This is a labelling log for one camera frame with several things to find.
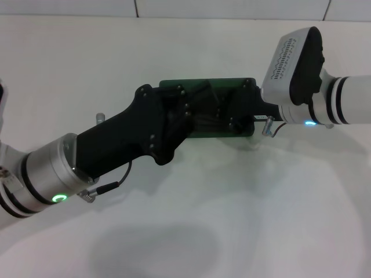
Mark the green glasses case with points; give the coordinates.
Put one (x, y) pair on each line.
(197, 82)

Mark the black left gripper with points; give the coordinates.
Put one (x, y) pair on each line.
(121, 136)

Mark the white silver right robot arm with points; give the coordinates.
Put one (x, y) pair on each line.
(353, 98)

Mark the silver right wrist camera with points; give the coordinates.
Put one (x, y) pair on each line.
(290, 58)

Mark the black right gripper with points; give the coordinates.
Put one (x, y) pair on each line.
(249, 104)

